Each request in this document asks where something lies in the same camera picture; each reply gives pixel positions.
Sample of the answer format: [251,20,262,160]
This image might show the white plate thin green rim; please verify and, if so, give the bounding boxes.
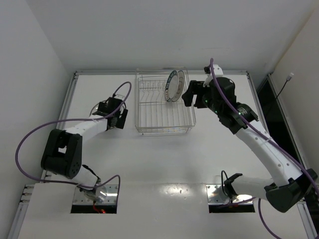
[175,70,185,100]

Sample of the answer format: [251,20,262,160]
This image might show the white plate wide green band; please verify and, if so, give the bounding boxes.
[164,70,179,102]

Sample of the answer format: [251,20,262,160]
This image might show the white plate orange sunburst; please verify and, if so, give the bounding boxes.
[89,103,99,116]

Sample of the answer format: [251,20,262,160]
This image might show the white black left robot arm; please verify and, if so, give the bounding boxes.
[41,95,128,195]

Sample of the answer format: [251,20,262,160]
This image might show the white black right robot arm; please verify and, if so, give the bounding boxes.
[182,77,318,213]

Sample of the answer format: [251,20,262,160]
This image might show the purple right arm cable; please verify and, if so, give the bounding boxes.
[209,58,319,239]

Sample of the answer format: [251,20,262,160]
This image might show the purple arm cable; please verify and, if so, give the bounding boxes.
[15,81,132,190]
[209,58,319,239]

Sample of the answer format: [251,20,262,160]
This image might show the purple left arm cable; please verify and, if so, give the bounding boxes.
[15,81,132,190]

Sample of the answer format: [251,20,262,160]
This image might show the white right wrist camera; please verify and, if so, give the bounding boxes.
[203,64,224,87]

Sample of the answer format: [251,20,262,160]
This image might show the metal wire dish rack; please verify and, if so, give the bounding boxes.
[135,67,196,135]

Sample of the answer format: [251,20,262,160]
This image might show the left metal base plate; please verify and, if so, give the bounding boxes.
[73,184,119,206]

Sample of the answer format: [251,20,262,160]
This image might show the metal base plate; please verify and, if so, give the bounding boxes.
[73,184,119,206]
[206,184,253,206]

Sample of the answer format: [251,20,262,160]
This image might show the black cable white plug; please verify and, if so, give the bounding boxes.
[275,72,294,100]

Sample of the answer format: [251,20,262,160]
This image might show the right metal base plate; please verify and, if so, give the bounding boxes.
[206,184,253,206]

